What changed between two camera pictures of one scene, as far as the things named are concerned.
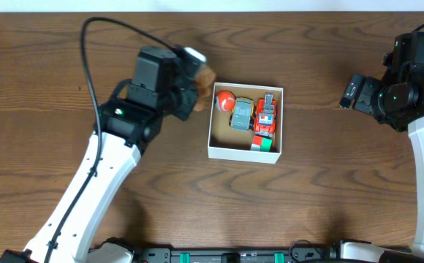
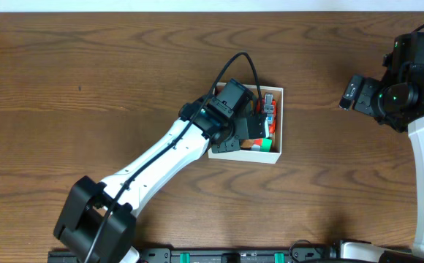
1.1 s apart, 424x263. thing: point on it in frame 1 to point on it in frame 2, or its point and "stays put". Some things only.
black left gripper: x=186 y=101 to x=257 y=126
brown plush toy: x=205 y=82 to x=245 y=145
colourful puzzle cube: x=261 y=144 stays put
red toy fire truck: x=265 y=116 stays put
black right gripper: x=364 y=95 stays put
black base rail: x=259 y=255 stays put
